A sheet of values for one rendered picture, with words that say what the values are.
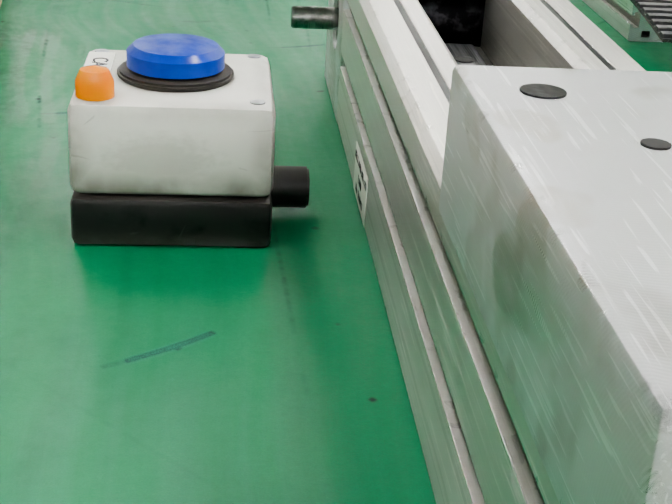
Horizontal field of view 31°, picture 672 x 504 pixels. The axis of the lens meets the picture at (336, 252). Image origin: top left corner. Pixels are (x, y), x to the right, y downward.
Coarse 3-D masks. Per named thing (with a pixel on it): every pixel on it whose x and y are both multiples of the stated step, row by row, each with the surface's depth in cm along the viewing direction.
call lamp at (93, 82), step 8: (80, 72) 46; (88, 72) 46; (96, 72) 46; (104, 72) 46; (80, 80) 46; (88, 80) 46; (96, 80) 46; (104, 80) 46; (112, 80) 47; (80, 88) 46; (88, 88) 46; (96, 88) 46; (104, 88) 46; (112, 88) 47; (80, 96) 47; (88, 96) 46; (96, 96) 46; (104, 96) 47; (112, 96) 47
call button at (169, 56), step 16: (128, 48) 49; (144, 48) 49; (160, 48) 49; (176, 48) 49; (192, 48) 49; (208, 48) 49; (128, 64) 49; (144, 64) 48; (160, 64) 48; (176, 64) 48; (192, 64) 48; (208, 64) 49; (224, 64) 50
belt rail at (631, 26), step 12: (588, 0) 94; (600, 0) 91; (612, 0) 90; (624, 0) 85; (600, 12) 91; (612, 12) 88; (624, 12) 87; (636, 12) 85; (612, 24) 88; (624, 24) 85; (636, 24) 85; (648, 24) 84; (624, 36) 85; (636, 36) 85; (648, 36) 85
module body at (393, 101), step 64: (384, 0) 54; (512, 0) 57; (384, 64) 46; (448, 64) 45; (512, 64) 56; (576, 64) 47; (384, 128) 46; (384, 192) 47; (384, 256) 45; (448, 256) 33; (448, 320) 33; (448, 384) 32; (448, 448) 32; (512, 448) 26
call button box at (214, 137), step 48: (144, 96) 47; (192, 96) 48; (240, 96) 48; (96, 144) 47; (144, 144) 47; (192, 144) 47; (240, 144) 47; (96, 192) 48; (144, 192) 48; (192, 192) 48; (240, 192) 48; (288, 192) 52; (96, 240) 49; (144, 240) 49; (192, 240) 49; (240, 240) 49
